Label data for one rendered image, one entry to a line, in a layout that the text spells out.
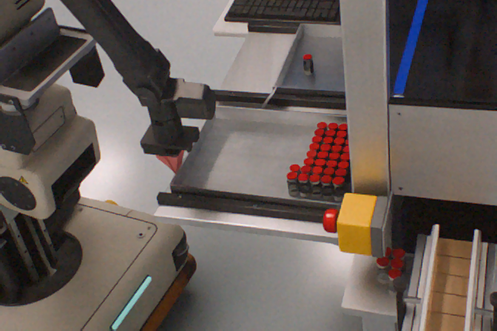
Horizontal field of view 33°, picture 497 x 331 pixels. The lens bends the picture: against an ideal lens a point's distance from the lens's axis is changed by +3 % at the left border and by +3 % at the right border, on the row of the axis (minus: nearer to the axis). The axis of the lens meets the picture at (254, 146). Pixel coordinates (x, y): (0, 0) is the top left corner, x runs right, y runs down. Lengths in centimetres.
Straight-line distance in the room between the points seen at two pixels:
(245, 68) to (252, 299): 89
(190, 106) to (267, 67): 47
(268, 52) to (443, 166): 78
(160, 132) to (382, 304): 52
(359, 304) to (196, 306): 124
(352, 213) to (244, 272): 135
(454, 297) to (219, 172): 56
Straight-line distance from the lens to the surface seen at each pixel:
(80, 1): 134
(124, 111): 341
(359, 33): 118
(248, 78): 190
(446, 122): 125
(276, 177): 161
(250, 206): 154
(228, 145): 171
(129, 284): 232
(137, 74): 143
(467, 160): 130
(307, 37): 201
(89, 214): 255
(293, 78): 187
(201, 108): 148
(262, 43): 201
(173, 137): 155
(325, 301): 253
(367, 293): 140
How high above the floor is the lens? 196
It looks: 40 degrees down
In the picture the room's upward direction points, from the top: 9 degrees counter-clockwise
